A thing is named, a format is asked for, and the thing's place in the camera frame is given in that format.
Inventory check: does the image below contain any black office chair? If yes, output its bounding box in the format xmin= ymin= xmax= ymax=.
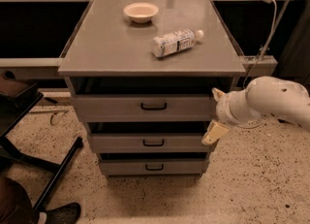
xmin=0 ymin=74 xmax=84 ymax=210

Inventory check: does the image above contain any grey bottom drawer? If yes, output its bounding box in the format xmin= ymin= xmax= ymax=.
xmin=99 ymin=159 xmax=209 ymax=176

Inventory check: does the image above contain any clear plastic water bottle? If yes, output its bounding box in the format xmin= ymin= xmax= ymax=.
xmin=151 ymin=29 xmax=204 ymax=58

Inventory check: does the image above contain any grey drawer cabinet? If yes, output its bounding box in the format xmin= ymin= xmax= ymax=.
xmin=59 ymin=0 xmax=245 ymax=176

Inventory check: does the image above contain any white cable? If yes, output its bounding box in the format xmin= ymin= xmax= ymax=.
xmin=241 ymin=0 xmax=279 ymax=131

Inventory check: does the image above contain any grey middle drawer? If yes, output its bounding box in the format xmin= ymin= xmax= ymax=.
xmin=87 ymin=133 xmax=217 ymax=153

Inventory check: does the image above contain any brown trouser leg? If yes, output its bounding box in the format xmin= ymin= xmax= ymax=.
xmin=0 ymin=176 xmax=40 ymax=224

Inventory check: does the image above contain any grey top drawer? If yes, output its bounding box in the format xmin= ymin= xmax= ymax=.
xmin=71 ymin=94 xmax=216 ymax=122

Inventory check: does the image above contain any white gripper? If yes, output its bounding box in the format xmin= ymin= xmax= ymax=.
xmin=201 ymin=87 xmax=259 ymax=145

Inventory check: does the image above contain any black shoe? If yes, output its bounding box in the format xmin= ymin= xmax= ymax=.
xmin=45 ymin=203 xmax=81 ymax=224

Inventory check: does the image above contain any white ceramic bowl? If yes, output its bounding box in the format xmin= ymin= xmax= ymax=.
xmin=123 ymin=2 xmax=159 ymax=24

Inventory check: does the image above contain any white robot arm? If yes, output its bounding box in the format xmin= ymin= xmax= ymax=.
xmin=201 ymin=76 xmax=310 ymax=145

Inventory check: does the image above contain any grey drawer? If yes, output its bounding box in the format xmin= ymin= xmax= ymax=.
xmin=71 ymin=94 xmax=216 ymax=122
xmin=87 ymin=133 xmax=217 ymax=153
xmin=99 ymin=159 xmax=209 ymax=176

